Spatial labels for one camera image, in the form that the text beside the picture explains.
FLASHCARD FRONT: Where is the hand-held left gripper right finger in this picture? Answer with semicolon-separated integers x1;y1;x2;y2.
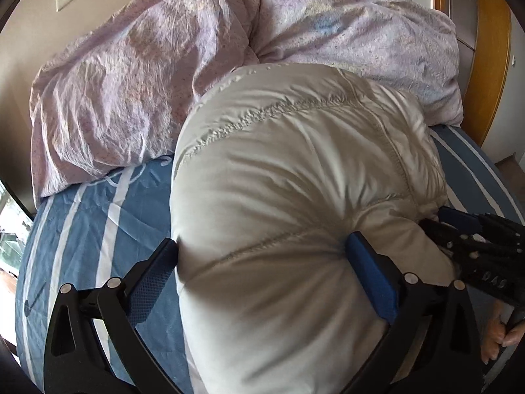
345;231;493;394

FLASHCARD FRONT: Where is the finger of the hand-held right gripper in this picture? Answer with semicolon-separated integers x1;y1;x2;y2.
417;217;487;264
437;207;525;241

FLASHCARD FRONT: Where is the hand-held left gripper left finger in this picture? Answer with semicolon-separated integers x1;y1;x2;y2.
43;237;179;394

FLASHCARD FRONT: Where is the cream down jacket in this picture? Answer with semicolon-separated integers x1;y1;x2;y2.
170;63;461;394

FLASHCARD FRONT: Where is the person's right hand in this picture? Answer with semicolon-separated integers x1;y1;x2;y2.
479;299;525;366

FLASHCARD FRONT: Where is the blue striped bed sheet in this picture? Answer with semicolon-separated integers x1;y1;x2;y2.
14;125;525;394

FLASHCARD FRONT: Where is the window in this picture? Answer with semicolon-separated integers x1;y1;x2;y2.
0;181;34;284

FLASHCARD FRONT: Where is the pink floral duvet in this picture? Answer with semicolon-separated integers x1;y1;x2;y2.
30;0;464;200

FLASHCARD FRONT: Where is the wooden wall niche frame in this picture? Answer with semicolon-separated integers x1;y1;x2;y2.
475;0;513;148

